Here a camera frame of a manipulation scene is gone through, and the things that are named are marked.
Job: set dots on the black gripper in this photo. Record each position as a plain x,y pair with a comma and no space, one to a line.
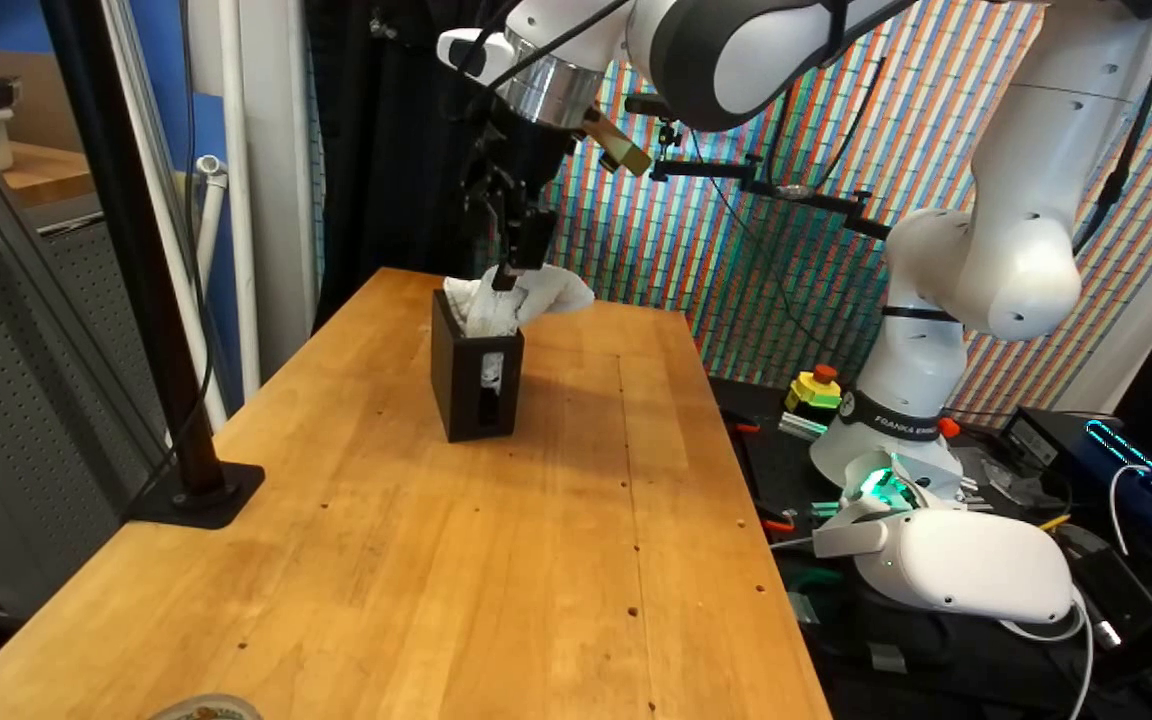
521,167

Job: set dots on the white terry towel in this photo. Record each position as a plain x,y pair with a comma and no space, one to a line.
551,289

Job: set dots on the black perforated box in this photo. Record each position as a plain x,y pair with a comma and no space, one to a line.
479,394

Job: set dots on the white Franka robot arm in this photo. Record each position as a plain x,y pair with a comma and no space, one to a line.
1017,254

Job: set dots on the black curtain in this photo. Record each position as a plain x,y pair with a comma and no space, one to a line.
390,132

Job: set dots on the white pipe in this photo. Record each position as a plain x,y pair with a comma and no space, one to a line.
208,267

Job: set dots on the yellow red emergency button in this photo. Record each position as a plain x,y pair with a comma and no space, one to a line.
813,391

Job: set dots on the black pole stand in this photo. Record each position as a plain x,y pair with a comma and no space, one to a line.
198,495

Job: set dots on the wooden shelf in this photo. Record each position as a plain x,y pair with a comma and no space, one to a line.
17,181

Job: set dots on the grey perforated metal panel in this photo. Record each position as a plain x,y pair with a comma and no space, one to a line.
17,403

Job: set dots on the white VR headset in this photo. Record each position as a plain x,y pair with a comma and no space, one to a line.
962,561

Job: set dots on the black equipment cart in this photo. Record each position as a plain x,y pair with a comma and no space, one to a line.
951,664

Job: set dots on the black case blue edges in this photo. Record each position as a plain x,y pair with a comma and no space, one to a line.
1150,495

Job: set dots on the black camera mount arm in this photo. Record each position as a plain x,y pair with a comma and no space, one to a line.
790,201

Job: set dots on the aluminium frame post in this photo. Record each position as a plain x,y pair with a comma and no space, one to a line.
160,201

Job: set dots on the aluminium frame rail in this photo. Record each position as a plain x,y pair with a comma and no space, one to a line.
28,241

